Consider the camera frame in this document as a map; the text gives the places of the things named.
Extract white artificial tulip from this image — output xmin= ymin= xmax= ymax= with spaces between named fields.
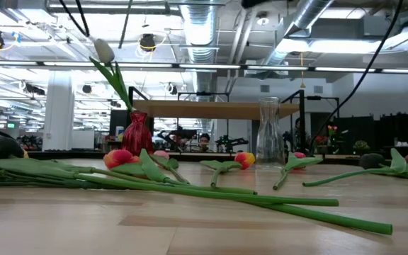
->
xmin=89 ymin=38 xmax=136 ymax=114

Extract wooden shelf with black legs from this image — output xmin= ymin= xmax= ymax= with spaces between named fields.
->
xmin=128 ymin=86 xmax=306 ymax=159

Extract person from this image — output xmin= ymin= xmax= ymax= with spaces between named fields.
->
xmin=195 ymin=132 xmax=214 ymax=153

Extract yellow and red artificial tulip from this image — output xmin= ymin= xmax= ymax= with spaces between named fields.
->
xmin=199 ymin=152 xmax=257 ymax=188

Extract long ceiling light strip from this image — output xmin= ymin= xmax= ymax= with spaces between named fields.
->
xmin=0 ymin=59 xmax=408 ymax=74

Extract clear glass vase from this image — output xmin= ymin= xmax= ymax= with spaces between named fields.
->
xmin=255 ymin=96 xmax=286 ymax=167

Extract red glass vase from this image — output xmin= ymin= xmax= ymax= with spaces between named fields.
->
xmin=120 ymin=111 xmax=155 ymax=157

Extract black computer monitor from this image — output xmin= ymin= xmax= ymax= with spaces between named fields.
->
xmin=109 ymin=108 xmax=131 ymax=137

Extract distant flower bouquet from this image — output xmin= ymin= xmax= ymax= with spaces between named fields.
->
xmin=326 ymin=123 xmax=339 ymax=145

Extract white building pillar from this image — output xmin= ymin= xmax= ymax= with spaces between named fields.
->
xmin=42 ymin=70 xmax=76 ymax=152

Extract green potted plant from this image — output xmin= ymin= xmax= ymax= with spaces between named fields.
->
xmin=352 ymin=140 xmax=371 ymax=152

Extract black storage cabinets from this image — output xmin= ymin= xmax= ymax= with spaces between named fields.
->
xmin=333 ymin=112 xmax=408 ymax=149

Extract silver ventilation duct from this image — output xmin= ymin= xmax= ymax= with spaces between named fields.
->
xmin=179 ymin=0 xmax=220 ymax=94
xmin=262 ymin=0 xmax=334 ymax=67

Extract black aluminium table frame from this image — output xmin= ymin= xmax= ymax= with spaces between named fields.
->
xmin=26 ymin=150 xmax=408 ymax=166

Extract black hanging cable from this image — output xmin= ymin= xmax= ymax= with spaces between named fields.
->
xmin=57 ymin=0 xmax=91 ymax=38
xmin=118 ymin=0 xmax=135 ymax=50
xmin=308 ymin=0 xmax=405 ymax=155

